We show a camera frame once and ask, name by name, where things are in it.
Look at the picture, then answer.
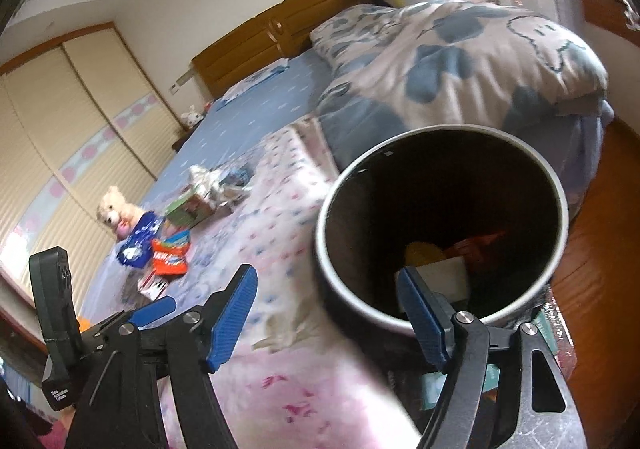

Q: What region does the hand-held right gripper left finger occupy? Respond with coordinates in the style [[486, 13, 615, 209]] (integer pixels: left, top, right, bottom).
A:
[[65, 264, 259, 449]]

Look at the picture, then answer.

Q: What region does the clear wrapper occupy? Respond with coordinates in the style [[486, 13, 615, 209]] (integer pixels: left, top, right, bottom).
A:
[[215, 168, 253, 210]]

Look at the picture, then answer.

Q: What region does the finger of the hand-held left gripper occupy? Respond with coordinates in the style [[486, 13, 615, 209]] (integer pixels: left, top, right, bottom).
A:
[[80, 295, 177, 347]]

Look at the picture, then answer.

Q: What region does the beige teddy bear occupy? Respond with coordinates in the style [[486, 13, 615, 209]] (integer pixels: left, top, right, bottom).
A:
[[96, 186, 146, 239]]

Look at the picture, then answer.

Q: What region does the red wrapper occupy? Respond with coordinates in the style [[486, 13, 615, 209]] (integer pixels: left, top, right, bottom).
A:
[[452, 229, 511, 275]]

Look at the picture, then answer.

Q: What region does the wall switch panel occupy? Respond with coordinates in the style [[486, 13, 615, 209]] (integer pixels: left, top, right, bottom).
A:
[[170, 70, 197, 93]]

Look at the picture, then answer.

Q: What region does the blue snack packet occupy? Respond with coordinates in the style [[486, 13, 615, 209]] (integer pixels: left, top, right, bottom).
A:
[[115, 210, 163, 270]]

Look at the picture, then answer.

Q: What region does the yellow wrapper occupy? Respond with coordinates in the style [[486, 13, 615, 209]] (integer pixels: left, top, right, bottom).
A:
[[404, 241, 446, 271]]

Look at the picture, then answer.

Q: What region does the white bunny plush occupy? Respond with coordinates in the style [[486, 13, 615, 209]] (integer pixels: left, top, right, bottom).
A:
[[181, 105, 206, 128]]

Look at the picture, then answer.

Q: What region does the orange snack packet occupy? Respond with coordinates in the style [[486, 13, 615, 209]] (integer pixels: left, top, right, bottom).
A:
[[151, 229, 191, 276]]

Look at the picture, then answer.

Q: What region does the teal box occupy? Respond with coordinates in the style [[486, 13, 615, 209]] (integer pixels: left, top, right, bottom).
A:
[[419, 364, 501, 412]]

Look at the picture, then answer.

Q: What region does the blue bed sheet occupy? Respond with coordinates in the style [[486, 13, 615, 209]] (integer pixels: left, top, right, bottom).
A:
[[80, 49, 341, 325]]

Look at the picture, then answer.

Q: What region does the blue white patterned quilt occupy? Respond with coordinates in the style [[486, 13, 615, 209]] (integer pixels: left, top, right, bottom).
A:
[[309, 0, 613, 210]]

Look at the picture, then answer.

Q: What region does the white crumpled plastic bag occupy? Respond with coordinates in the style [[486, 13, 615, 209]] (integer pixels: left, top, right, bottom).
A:
[[189, 164, 226, 202]]

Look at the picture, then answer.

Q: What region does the green carton box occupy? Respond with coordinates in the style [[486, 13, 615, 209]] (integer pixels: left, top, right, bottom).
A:
[[164, 193, 215, 230]]

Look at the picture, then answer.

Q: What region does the wooden headboard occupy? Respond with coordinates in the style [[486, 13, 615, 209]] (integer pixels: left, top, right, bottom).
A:
[[191, 0, 373, 100]]

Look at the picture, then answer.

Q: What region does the light blue pillow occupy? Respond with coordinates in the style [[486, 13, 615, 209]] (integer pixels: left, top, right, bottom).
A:
[[220, 58, 291, 100]]

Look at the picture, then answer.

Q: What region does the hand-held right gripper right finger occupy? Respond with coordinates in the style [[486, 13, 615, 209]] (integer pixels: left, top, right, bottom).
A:
[[397, 267, 588, 449]]

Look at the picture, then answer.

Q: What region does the cream wardrobe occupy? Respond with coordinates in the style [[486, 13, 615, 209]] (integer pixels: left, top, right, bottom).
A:
[[0, 22, 183, 330]]

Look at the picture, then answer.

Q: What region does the small white red box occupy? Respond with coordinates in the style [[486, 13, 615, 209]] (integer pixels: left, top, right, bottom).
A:
[[137, 271, 171, 302]]

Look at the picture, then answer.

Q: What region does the white carton box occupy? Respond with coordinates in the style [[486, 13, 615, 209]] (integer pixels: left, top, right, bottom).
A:
[[417, 256, 471, 304]]

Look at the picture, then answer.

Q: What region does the pink floral blanket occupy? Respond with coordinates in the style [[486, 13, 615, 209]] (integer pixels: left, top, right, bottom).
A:
[[120, 116, 431, 449]]

